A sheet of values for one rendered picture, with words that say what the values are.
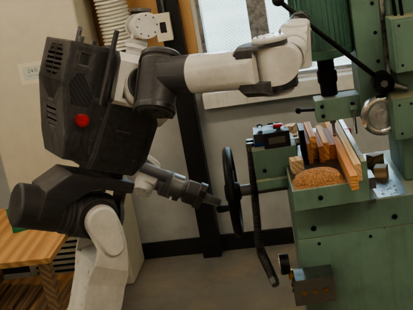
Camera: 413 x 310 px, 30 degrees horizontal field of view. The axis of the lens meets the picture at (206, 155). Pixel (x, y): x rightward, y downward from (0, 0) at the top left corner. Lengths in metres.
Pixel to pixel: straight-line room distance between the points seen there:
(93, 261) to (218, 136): 1.92
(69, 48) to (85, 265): 0.58
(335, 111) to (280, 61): 0.70
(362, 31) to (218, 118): 1.66
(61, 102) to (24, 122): 1.86
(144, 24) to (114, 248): 0.58
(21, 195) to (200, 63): 0.57
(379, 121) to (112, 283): 0.89
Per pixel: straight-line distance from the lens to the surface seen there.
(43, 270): 3.08
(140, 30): 1.97
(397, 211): 2.30
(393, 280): 2.38
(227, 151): 2.39
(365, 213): 2.28
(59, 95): 1.89
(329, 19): 2.27
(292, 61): 1.71
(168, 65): 1.76
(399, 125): 2.23
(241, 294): 3.59
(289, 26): 1.89
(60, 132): 1.91
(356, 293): 2.38
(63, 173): 1.97
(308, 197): 2.13
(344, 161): 2.18
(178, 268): 3.96
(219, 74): 1.70
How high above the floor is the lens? 1.63
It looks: 16 degrees down
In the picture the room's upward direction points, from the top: 10 degrees counter-clockwise
